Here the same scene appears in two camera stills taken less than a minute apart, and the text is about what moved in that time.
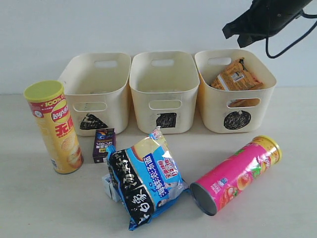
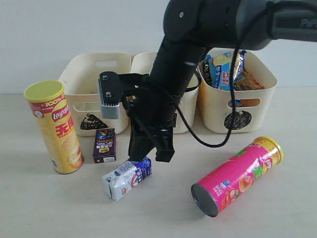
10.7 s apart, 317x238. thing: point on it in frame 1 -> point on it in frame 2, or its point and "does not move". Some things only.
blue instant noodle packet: [146, 178] -> [220, 71]
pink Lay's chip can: [211, 193] does not move
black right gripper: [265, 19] -> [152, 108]
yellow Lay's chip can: [56, 119] does not move
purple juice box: [104, 138] does not move
